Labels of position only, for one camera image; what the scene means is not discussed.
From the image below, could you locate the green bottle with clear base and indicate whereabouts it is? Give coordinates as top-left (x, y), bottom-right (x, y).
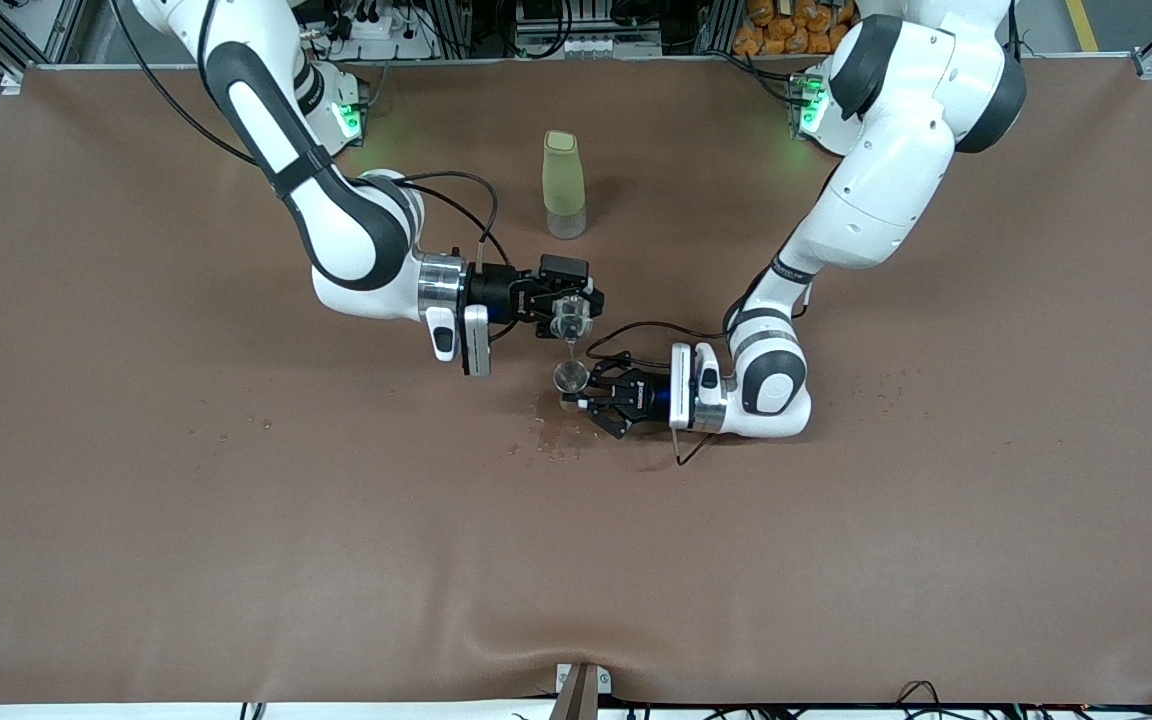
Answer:
top-left (542, 130), bottom-right (588, 241)

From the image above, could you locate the brown wooden strip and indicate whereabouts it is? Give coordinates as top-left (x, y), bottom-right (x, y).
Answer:
top-left (548, 665), bottom-right (600, 720)

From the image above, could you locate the white metal edge bracket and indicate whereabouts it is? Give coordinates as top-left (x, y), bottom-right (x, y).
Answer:
top-left (556, 663), bottom-right (613, 696)

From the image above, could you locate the clear glass measuring beaker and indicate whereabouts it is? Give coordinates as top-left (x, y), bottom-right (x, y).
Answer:
top-left (551, 297), bottom-right (595, 347)

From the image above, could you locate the white power strip with plugs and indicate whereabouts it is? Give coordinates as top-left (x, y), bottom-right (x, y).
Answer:
top-left (321, 0), bottom-right (437, 61)

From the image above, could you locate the brown table mat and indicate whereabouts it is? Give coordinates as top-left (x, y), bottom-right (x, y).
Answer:
top-left (0, 55), bottom-right (1152, 706)

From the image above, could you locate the aluminium profile frame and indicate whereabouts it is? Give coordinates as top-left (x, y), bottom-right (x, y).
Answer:
top-left (0, 0), bottom-right (1152, 96)

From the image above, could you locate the grey electronics box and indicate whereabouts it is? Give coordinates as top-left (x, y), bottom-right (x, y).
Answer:
top-left (514, 0), bottom-right (664, 59)

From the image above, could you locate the orange snack bags pile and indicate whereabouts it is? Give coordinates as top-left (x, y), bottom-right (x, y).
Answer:
top-left (733, 0), bottom-right (857, 56)

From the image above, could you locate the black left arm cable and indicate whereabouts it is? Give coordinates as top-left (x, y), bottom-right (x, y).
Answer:
top-left (586, 285), bottom-right (812, 468)

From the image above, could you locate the steel double-cone jigger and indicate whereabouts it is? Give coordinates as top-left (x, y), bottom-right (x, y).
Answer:
top-left (553, 360), bottom-right (593, 412)

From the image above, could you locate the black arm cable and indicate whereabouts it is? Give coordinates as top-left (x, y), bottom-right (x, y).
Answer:
top-left (111, 0), bottom-right (517, 346)
top-left (586, 285), bottom-right (812, 468)

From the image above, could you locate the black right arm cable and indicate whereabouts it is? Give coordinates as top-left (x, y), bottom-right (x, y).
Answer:
top-left (111, 0), bottom-right (517, 346)

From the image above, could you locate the spilled liquid puddle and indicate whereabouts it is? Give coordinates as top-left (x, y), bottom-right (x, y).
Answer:
top-left (506, 395), bottom-right (599, 461)

